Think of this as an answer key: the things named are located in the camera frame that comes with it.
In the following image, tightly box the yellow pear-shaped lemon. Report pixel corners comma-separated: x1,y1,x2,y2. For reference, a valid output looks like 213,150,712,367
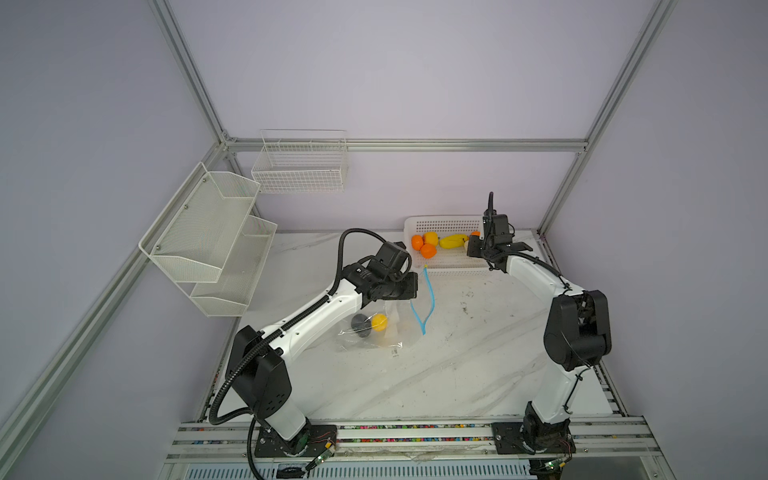
370,313,389,332

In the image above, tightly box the black avocado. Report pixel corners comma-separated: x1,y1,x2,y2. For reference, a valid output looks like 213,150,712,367
350,313,372,338

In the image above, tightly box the clear zip top bag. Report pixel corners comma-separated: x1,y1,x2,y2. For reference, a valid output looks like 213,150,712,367
333,266,436,350

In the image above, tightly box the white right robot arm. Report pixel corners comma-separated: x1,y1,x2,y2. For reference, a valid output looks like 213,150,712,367
466,235,612,453

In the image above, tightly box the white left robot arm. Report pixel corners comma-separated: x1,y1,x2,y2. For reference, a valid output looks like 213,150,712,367
208,259,418,444

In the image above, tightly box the yellow banana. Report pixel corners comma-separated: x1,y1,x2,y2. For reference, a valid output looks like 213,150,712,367
439,234,469,250

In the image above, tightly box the white perforated plastic basket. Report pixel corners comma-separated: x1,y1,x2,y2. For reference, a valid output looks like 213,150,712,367
403,215,491,277

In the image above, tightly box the large orange fruit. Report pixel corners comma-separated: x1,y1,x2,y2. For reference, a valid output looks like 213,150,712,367
411,235,424,251

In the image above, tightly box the white mesh two-tier shelf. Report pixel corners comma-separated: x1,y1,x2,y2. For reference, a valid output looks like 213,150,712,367
138,163,277,317

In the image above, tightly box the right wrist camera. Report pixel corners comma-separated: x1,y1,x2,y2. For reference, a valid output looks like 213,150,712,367
483,212,515,243

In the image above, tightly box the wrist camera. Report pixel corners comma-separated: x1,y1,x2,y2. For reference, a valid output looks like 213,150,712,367
483,212,515,243
367,241,412,281

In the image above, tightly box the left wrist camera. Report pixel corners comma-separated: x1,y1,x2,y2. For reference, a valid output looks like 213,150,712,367
367,241,412,281

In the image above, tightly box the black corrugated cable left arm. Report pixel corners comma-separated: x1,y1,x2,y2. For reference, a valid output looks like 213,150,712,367
208,227,388,480

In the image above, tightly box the white wire wall basket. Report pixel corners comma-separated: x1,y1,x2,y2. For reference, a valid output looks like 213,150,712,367
251,129,348,194

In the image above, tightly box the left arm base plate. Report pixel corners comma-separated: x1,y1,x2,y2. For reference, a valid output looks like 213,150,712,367
253,423,338,459

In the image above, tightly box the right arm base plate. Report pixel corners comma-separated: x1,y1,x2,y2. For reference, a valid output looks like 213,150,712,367
491,420,576,455

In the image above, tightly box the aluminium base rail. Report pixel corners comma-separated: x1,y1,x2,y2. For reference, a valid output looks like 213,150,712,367
164,416,662,463

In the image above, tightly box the aluminium frame post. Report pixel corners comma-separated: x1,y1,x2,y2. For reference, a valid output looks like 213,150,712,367
537,0,678,236

